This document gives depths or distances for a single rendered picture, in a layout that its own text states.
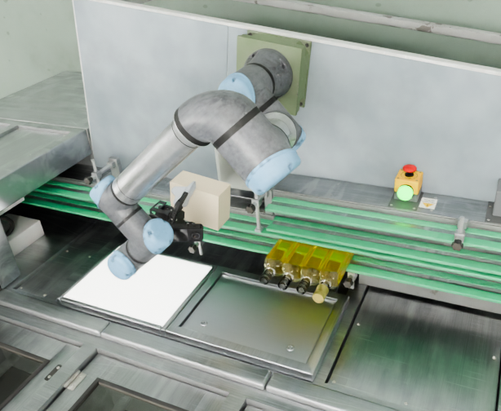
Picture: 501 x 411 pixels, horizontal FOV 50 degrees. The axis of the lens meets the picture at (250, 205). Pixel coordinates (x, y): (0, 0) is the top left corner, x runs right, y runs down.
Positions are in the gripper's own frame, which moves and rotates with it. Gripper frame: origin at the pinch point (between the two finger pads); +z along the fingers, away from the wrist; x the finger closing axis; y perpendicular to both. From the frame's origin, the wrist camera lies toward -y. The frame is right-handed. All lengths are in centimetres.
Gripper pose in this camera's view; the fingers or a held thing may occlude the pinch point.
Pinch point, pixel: (197, 202)
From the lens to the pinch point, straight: 158.4
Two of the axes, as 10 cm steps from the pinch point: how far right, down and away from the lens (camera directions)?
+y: -9.0, -2.8, 3.3
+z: 4.3, -4.9, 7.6
